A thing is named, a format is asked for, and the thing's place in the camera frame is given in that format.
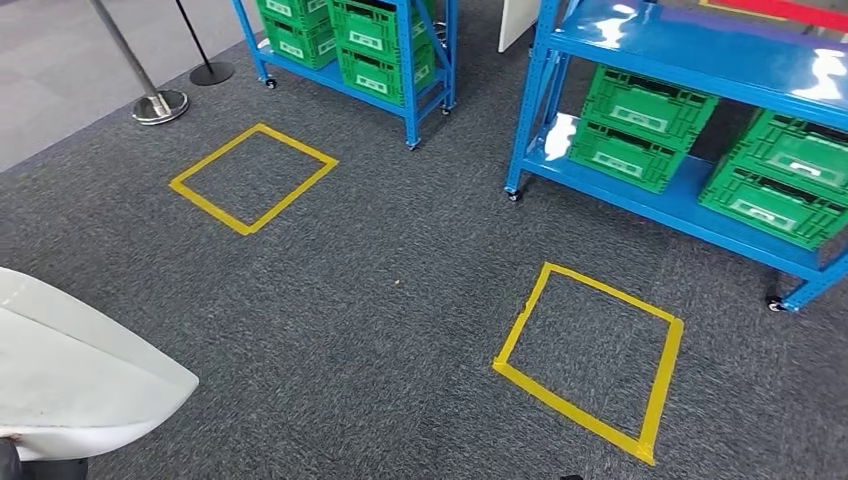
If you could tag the silver stanchion post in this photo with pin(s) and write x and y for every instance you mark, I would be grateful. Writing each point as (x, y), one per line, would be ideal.
(159, 106)

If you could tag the green plastic crate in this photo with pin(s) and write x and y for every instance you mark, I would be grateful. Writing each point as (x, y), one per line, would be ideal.
(795, 152)
(623, 156)
(298, 43)
(646, 106)
(378, 76)
(371, 33)
(291, 8)
(768, 205)

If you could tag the yellow floor tape square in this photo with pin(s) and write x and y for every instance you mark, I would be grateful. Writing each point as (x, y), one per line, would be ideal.
(570, 409)
(210, 208)

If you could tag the white board panel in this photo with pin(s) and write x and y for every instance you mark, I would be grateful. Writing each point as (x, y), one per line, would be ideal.
(517, 23)

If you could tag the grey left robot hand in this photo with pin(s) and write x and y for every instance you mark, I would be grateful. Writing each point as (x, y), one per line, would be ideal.
(10, 464)

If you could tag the blue metal shelf rack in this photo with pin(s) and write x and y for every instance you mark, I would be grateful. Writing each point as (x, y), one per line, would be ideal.
(696, 60)
(408, 79)

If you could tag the black stanchion post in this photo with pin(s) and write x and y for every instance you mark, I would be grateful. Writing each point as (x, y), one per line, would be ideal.
(212, 73)

